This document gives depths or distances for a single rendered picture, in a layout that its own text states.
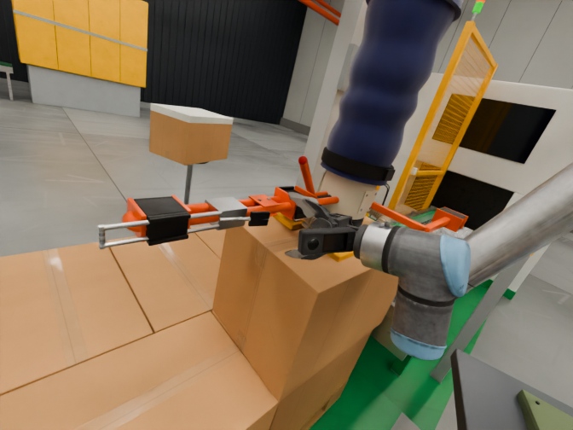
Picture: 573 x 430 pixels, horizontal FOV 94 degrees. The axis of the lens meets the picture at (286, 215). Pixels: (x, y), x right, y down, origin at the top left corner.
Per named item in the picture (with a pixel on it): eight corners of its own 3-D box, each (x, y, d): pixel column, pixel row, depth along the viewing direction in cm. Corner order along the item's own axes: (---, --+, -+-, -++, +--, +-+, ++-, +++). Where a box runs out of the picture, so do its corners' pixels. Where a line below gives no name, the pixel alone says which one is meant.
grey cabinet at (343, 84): (350, 94, 215) (363, 51, 203) (355, 95, 212) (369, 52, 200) (335, 89, 201) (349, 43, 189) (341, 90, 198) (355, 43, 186)
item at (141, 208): (172, 217, 54) (175, 194, 53) (189, 234, 50) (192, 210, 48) (126, 222, 49) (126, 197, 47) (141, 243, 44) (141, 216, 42)
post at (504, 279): (432, 369, 171) (523, 234, 132) (443, 378, 167) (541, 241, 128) (429, 374, 166) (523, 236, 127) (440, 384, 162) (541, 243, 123)
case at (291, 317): (315, 270, 141) (339, 201, 126) (381, 323, 116) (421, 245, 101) (211, 309, 100) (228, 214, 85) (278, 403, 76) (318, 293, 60)
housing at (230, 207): (228, 212, 63) (232, 195, 61) (245, 226, 59) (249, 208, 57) (201, 217, 58) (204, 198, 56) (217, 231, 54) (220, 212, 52)
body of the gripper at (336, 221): (327, 241, 65) (375, 254, 58) (306, 249, 59) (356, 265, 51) (330, 210, 63) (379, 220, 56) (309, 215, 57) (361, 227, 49)
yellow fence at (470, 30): (404, 243, 349) (490, 65, 268) (412, 246, 343) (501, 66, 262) (358, 265, 268) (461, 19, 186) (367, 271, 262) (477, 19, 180)
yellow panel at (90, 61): (134, 111, 744) (136, 4, 649) (145, 118, 688) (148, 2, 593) (23, 95, 592) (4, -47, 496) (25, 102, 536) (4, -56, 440)
